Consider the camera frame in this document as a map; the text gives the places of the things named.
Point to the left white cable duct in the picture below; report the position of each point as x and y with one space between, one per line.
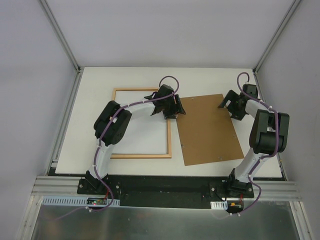
79 201

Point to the aluminium front rail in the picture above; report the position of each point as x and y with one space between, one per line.
67 186

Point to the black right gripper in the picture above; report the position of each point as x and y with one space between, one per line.
232 105

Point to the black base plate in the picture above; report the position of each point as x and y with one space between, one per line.
184 192

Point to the aluminium corner post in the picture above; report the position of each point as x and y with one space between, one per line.
277 34
59 34

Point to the white cable duct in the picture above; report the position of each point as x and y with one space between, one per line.
79 201
219 205

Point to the right aluminium corner post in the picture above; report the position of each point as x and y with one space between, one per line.
277 34

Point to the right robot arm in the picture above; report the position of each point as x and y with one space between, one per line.
268 136

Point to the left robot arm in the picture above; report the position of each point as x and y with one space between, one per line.
112 123

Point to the brown backing board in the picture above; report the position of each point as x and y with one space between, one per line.
206 132

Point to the wooden picture frame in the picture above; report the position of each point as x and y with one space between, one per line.
169 140

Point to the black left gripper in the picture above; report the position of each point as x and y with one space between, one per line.
173 110

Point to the right white cable duct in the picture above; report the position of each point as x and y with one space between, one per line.
219 205

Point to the left aluminium corner post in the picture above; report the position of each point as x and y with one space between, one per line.
59 34

